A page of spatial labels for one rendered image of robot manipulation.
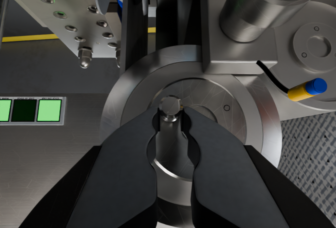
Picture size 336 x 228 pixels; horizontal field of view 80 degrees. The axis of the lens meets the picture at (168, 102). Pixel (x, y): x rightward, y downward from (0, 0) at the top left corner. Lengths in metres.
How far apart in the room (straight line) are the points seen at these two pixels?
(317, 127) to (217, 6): 0.22
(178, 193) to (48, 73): 2.75
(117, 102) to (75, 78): 2.48
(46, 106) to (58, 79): 2.20
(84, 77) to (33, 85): 0.64
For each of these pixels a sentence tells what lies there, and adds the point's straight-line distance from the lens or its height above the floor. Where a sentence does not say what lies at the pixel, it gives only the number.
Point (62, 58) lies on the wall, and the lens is 2.83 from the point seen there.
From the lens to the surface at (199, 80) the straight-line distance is 0.15.
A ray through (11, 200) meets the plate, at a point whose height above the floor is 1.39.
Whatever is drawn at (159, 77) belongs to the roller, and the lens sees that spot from 0.17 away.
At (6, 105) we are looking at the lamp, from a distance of 0.63.
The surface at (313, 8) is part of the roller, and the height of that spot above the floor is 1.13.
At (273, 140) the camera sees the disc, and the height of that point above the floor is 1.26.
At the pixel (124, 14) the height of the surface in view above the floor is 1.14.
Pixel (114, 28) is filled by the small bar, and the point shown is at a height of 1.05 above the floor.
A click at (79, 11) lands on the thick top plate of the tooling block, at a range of 0.43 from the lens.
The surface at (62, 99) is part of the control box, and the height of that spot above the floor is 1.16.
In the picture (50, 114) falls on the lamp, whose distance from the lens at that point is 0.56.
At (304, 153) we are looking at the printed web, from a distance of 0.35.
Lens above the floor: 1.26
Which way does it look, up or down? 11 degrees down
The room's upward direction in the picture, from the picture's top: 180 degrees clockwise
